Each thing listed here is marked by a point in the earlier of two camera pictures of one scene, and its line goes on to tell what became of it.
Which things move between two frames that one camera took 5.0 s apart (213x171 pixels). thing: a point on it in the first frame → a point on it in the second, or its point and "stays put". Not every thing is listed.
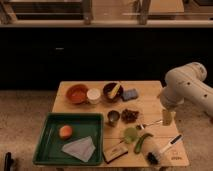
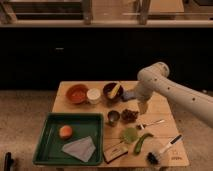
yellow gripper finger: x=167 y=117 → x=143 y=107
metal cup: x=113 y=117 stays put
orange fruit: x=65 y=132 stays put
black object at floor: x=8 y=161 stays put
